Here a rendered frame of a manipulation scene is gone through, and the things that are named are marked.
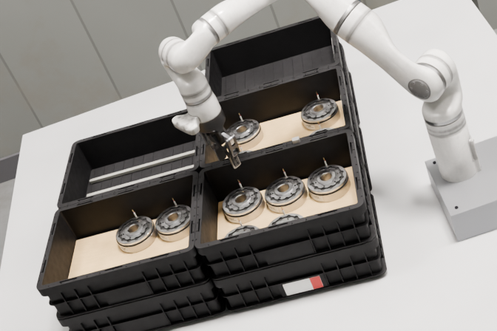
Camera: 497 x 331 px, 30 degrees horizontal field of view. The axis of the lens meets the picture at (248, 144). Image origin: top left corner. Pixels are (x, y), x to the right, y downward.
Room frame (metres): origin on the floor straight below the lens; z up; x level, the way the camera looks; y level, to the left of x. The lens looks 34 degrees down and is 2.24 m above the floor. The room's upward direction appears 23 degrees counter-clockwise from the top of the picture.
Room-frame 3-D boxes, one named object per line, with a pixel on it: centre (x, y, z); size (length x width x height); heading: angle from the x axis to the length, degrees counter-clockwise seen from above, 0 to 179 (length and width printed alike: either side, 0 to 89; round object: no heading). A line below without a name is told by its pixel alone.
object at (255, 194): (1.83, 0.07, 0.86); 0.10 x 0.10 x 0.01
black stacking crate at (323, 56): (2.32, -0.16, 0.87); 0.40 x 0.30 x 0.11; 77
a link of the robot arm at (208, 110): (1.86, 0.08, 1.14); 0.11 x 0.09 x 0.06; 116
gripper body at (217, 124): (1.86, 0.06, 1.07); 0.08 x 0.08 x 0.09
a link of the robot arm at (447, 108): (1.71, -0.44, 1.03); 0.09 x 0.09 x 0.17; 39
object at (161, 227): (1.87, 0.25, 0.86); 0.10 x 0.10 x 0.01
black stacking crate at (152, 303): (1.82, 0.37, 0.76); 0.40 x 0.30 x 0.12; 77
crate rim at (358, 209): (1.73, -0.02, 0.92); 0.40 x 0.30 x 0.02; 77
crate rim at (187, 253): (1.82, 0.37, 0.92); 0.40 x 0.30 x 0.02; 77
